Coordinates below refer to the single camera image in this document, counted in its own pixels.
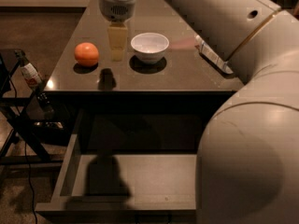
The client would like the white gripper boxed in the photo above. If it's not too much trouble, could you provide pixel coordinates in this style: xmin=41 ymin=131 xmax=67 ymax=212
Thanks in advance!
xmin=99 ymin=0 xmax=136 ymax=62

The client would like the orange fruit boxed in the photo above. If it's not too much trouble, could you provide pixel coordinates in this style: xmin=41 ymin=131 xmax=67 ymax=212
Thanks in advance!
xmin=74 ymin=42 xmax=99 ymax=67

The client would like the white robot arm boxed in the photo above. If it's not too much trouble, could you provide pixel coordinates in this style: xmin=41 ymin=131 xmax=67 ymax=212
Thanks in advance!
xmin=164 ymin=0 xmax=299 ymax=224

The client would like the open grey top drawer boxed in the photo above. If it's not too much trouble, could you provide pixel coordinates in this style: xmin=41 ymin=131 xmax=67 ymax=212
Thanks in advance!
xmin=36 ymin=111 xmax=202 ymax=223

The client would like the white bowl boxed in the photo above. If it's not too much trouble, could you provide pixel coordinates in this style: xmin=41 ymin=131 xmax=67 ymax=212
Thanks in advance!
xmin=131 ymin=33 xmax=169 ymax=64

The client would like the clear plastic water bottle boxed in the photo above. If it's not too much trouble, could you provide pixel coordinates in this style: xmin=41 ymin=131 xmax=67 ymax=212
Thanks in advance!
xmin=195 ymin=35 xmax=233 ymax=75

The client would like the spray bottle with label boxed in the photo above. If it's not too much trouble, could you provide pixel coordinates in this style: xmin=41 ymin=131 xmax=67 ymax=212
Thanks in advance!
xmin=15 ymin=49 xmax=43 ymax=91

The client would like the black side stand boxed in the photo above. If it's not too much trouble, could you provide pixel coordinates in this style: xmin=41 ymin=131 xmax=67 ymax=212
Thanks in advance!
xmin=0 ymin=49 xmax=67 ymax=165

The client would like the black cable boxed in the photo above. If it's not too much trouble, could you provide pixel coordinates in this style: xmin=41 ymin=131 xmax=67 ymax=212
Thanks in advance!
xmin=7 ymin=77 xmax=39 ymax=224

